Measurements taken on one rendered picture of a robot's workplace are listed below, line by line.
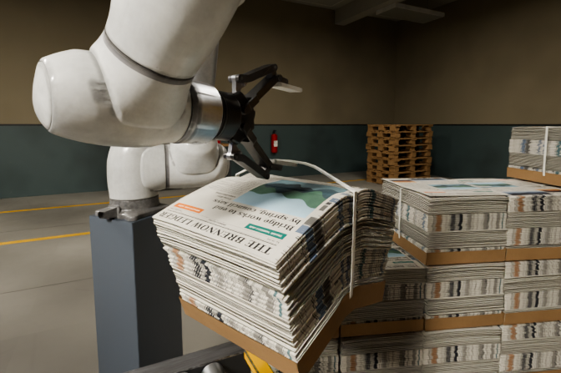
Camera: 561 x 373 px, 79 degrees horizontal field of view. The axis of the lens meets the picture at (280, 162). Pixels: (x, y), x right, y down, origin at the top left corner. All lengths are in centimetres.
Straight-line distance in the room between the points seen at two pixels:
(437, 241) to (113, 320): 109
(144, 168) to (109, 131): 77
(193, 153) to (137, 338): 61
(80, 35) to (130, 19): 734
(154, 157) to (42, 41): 663
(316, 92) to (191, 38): 862
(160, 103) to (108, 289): 99
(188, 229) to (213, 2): 35
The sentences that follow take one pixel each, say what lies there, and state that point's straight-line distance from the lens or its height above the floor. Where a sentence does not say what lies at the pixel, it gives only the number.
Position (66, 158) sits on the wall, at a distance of 757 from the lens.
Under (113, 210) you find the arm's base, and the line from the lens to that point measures 121.
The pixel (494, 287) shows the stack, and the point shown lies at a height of 74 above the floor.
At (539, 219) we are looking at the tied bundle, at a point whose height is 98.
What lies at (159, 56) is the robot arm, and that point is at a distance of 37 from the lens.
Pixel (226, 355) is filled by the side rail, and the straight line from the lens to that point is 86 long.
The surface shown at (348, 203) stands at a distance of 59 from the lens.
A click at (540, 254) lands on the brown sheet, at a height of 86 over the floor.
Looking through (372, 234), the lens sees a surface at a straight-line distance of 70.
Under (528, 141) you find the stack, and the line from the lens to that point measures 176.
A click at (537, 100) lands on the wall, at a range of 837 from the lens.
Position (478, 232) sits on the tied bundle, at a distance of 134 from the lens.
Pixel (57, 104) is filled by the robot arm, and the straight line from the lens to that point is 39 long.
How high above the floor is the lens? 130
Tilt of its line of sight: 6 degrees down
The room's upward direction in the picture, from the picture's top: straight up
